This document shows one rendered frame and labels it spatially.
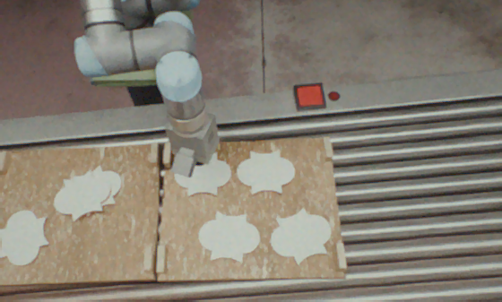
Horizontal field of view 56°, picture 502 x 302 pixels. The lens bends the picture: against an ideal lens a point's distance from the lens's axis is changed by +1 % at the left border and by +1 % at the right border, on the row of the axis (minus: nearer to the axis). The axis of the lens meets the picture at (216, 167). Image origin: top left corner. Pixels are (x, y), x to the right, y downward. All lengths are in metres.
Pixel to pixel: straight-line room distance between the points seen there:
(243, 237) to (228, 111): 0.37
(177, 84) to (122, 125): 0.52
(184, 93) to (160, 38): 0.13
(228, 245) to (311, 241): 0.18
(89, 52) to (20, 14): 2.29
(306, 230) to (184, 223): 0.28
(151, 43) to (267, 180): 0.44
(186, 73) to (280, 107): 0.52
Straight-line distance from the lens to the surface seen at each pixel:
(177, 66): 0.81
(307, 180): 1.14
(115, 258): 1.11
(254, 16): 2.79
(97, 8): 0.92
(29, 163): 1.30
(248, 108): 1.27
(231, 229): 1.08
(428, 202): 1.19
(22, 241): 1.20
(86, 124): 1.33
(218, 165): 1.15
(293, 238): 1.07
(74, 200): 1.18
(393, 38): 2.75
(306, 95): 1.28
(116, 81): 1.42
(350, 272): 1.09
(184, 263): 1.07
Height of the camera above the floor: 1.95
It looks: 62 degrees down
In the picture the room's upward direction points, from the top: 10 degrees counter-clockwise
